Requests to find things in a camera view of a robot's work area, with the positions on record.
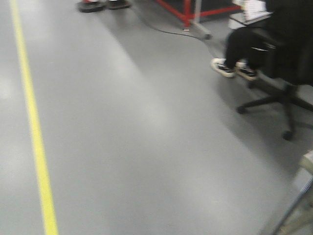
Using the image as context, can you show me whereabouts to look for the seated person legs and shoes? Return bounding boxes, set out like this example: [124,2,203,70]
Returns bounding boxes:
[211,27,268,81]

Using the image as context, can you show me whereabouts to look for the black swivel office chair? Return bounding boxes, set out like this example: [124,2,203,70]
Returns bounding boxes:
[237,0,313,141]

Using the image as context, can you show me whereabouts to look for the black floor cable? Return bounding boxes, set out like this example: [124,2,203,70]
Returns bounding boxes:
[133,6,221,58]

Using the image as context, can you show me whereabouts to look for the red metal frame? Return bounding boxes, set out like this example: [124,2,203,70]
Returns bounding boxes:
[155,0,241,28]

